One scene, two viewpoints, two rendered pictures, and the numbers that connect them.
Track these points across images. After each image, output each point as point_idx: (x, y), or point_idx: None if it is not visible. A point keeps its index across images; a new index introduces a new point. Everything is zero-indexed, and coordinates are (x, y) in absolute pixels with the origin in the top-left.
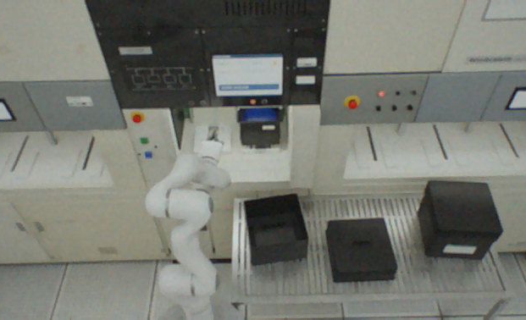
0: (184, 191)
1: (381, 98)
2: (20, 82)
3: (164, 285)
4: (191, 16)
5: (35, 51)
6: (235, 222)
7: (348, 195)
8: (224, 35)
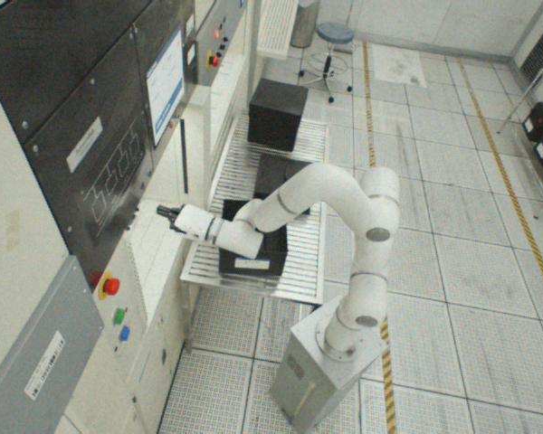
0: (377, 181)
1: (215, 42)
2: None
3: (385, 310)
4: (121, 3)
5: None
6: (218, 282)
7: (214, 177)
8: (148, 23)
